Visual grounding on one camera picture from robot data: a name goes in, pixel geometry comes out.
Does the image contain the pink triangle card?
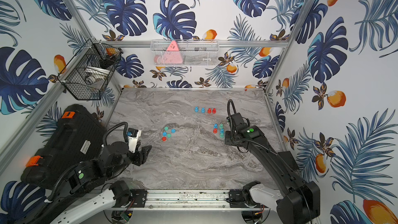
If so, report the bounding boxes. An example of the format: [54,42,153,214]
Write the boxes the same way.
[161,40,183,65]

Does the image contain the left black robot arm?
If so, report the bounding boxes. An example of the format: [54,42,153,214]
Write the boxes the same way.
[18,122,152,224]

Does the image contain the black wire basket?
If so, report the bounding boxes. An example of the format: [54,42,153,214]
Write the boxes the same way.
[57,39,123,101]

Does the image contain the black plastic tool case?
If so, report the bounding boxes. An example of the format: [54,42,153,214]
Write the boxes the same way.
[21,104,106,189]

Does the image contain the clear mesh wall tray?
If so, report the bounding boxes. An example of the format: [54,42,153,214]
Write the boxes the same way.
[150,39,220,66]

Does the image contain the black power supply box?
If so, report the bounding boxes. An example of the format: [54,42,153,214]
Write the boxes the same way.
[278,151,299,172]

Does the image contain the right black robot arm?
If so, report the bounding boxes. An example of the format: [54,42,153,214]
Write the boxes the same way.
[224,100,321,224]

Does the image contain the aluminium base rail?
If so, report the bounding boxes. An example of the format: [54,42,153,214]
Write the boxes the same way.
[83,189,315,211]

